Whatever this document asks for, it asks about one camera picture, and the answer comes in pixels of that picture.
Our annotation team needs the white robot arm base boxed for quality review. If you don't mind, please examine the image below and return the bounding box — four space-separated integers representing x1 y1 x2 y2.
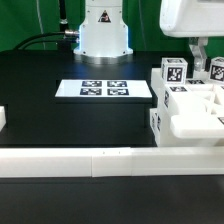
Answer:
74 0 133 65

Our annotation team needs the white fence wall rail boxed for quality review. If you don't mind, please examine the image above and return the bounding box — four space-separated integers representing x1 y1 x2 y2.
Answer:
0 146 224 178

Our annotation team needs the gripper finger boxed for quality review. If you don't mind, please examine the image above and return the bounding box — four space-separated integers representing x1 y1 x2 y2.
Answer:
189 37 208 72

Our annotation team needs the white chair seat panel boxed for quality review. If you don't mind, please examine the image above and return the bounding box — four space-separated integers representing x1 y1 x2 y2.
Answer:
155 108 224 147

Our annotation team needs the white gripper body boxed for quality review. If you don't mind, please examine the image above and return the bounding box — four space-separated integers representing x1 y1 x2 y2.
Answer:
159 0 224 37

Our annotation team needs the white tagged cube part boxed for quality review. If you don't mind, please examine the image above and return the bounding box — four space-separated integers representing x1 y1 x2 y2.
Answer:
161 57 188 84

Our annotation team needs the white fence left rail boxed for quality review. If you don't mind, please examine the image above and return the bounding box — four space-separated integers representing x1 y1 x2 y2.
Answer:
0 106 6 132

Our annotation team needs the small tagged cube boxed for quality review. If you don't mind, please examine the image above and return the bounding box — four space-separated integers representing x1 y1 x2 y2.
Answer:
209 57 224 82

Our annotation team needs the white base tag plate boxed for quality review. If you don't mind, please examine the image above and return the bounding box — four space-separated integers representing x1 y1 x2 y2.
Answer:
55 79 152 99

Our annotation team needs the white chair back frame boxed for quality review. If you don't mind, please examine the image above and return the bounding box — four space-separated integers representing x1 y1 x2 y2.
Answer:
150 67 224 139

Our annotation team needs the black cable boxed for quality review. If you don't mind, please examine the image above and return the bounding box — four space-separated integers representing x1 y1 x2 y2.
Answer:
13 29 81 51

